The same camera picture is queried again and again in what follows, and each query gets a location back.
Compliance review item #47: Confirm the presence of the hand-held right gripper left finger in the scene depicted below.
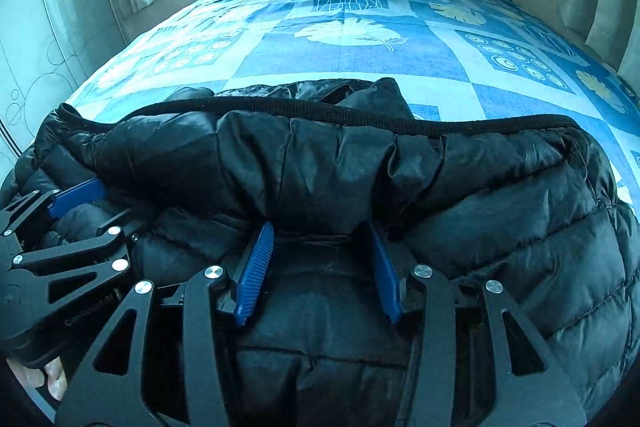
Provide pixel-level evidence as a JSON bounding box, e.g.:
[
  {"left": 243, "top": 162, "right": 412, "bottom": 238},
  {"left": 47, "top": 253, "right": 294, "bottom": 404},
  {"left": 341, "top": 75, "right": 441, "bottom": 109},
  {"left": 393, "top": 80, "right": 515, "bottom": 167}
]
[{"left": 55, "top": 222, "right": 276, "bottom": 427}]

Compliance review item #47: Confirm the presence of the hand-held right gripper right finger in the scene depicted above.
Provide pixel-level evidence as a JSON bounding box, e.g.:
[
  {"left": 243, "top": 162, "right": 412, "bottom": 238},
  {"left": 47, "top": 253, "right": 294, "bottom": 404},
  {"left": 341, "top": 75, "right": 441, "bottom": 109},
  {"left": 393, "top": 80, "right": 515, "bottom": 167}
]
[{"left": 367, "top": 219, "right": 586, "bottom": 427}]

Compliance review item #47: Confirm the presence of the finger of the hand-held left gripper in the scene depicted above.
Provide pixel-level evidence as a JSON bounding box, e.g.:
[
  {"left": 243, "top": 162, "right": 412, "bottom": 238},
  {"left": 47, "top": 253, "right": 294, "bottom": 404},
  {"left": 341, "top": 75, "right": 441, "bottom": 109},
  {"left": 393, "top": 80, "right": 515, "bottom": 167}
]
[
  {"left": 10, "top": 224, "right": 139, "bottom": 305},
  {"left": 0, "top": 178, "right": 107, "bottom": 240}
]

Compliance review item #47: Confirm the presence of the black quilted puffer jacket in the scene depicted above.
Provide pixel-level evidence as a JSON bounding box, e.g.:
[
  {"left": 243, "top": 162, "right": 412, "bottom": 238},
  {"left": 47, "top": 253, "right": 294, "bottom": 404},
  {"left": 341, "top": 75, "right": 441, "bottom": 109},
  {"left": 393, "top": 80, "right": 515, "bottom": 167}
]
[{"left": 0, "top": 77, "right": 640, "bottom": 427}]

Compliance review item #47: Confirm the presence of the person's left hand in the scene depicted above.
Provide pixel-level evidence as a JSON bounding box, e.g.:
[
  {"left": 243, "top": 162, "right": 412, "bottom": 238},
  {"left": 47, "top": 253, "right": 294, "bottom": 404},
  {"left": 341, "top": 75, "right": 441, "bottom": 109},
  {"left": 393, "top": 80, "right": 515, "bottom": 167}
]
[{"left": 9, "top": 356, "right": 69, "bottom": 404}]

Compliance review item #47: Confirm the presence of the wardrobe with circle print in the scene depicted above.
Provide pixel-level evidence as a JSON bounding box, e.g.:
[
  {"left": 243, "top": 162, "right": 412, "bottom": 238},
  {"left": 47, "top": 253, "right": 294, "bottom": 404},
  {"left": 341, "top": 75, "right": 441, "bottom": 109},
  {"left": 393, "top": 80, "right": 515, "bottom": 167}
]
[{"left": 0, "top": 0, "right": 127, "bottom": 168}]

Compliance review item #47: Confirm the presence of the blue patterned bed sheet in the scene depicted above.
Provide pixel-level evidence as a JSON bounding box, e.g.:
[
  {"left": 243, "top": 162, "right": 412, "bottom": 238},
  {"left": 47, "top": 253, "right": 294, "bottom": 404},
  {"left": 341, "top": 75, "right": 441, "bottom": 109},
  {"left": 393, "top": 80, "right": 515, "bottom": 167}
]
[{"left": 65, "top": 0, "right": 640, "bottom": 228}]

